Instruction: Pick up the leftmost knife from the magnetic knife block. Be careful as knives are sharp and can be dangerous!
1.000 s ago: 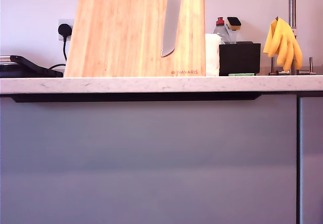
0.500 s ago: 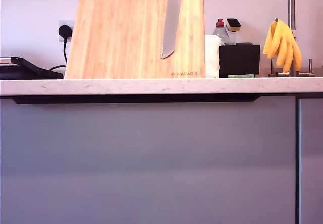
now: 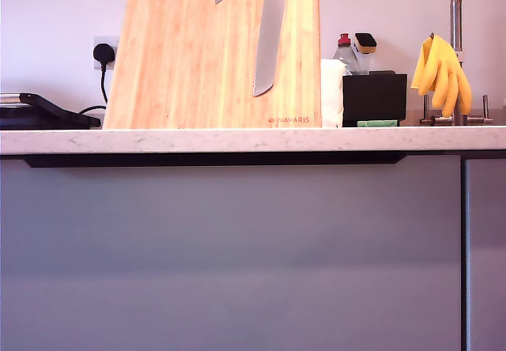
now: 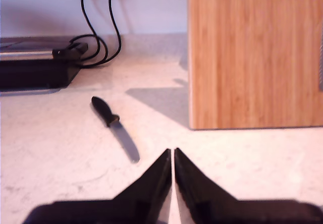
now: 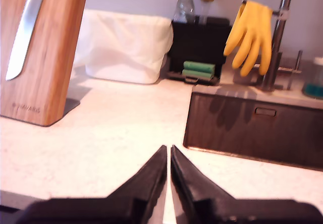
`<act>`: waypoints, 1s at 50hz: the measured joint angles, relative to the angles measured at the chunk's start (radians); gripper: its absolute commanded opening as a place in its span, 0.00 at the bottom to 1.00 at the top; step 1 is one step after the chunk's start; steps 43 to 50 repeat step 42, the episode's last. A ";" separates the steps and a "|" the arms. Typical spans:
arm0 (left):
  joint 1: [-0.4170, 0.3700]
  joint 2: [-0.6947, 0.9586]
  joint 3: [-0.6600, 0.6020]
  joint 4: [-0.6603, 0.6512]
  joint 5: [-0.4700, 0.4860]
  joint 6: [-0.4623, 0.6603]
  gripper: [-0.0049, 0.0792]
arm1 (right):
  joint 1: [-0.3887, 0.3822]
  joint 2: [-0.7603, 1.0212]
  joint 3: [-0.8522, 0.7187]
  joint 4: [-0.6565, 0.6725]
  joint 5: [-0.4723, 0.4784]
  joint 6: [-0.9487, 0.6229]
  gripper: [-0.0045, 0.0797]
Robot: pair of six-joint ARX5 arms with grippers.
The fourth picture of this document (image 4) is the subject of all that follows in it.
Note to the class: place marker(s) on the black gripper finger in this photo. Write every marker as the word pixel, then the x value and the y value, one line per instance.
pixel 154 191
pixel 191 191

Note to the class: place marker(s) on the serrated steel bread knife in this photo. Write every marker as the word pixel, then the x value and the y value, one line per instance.
pixel 321 62

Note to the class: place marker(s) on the black and steel countertop appliance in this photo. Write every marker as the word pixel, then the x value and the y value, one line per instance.
pixel 30 70

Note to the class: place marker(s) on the wooden magnetic knife block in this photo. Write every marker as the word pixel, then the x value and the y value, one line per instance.
pixel 252 57

